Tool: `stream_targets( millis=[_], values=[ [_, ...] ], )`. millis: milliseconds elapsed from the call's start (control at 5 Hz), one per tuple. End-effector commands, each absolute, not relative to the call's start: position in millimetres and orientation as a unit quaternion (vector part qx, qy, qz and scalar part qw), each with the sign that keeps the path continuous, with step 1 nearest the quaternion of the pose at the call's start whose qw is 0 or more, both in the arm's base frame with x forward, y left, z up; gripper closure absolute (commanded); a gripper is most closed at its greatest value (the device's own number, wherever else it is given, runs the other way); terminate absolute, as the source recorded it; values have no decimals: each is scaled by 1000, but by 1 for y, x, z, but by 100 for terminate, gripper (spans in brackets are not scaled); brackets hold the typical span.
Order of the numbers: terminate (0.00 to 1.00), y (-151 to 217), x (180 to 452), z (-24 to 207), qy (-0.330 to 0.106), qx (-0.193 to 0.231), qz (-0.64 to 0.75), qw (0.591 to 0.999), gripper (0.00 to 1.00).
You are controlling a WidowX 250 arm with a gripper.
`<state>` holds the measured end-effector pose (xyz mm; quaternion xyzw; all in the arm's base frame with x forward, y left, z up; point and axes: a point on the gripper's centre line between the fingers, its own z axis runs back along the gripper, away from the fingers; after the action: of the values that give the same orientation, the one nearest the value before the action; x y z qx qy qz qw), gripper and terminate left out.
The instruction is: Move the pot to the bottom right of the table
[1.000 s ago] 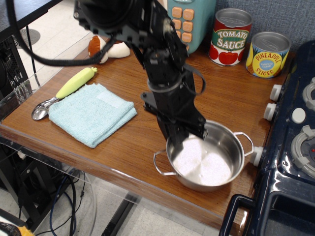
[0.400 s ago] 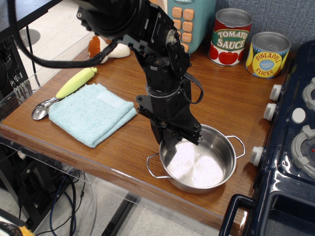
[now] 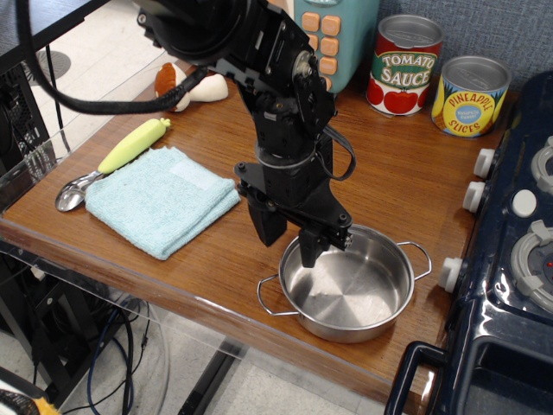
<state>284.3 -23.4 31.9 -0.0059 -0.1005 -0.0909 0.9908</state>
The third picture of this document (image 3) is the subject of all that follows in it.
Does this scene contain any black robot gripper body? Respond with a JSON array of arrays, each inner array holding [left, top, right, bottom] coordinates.
[[234, 149, 353, 250]]

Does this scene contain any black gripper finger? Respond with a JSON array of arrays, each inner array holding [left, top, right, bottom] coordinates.
[[298, 227, 330, 268], [248, 201, 287, 246]]

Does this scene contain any stainless steel pot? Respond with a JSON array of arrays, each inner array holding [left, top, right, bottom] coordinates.
[[274, 225, 433, 343]]

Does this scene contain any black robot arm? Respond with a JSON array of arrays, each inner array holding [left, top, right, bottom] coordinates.
[[139, 1, 353, 268]]

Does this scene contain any light blue folded cloth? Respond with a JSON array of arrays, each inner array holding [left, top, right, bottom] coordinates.
[[86, 147, 240, 260]]

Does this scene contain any plush mushroom toy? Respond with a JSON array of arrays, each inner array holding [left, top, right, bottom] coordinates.
[[154, 63, 228, 112]]

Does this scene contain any white stove knob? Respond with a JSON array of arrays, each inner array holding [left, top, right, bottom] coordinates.
[[462, 182, 486, 214], [438, 258, 463, 293], [474, 149, 495, 179]]

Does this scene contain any black table leg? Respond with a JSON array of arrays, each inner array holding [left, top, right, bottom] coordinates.
[[177, 341, 242, 415]]

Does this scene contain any toy microwave oven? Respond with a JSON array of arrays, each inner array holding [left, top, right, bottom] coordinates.
[[273, 0, 380, 94]]

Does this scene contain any tomato sauce can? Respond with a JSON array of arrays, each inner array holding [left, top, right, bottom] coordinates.
[[366, 14, 444, 116]]

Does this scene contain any pineapple slices can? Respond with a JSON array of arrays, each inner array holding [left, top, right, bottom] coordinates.
[[431, 55, 512, 138]]

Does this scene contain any dark blue toy stove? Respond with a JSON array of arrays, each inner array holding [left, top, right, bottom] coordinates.
[[385, 72, 552, 414]]

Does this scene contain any black computer tower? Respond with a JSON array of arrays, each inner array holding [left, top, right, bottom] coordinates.
[[1, 64, 49, 176]]

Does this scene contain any black desk on left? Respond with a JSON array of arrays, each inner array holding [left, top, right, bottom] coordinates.
[[1, 0, 107, 73]]

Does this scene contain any spoon with green handle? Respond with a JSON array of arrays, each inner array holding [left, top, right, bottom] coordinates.
[[54, 118, 171, 213]]

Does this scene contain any blue floor cable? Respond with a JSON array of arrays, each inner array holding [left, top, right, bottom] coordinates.
[[86, 309, 135, 415]]

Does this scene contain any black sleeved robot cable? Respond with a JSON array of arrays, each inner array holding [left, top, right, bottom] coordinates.
[[15, 0, 209, 116]]

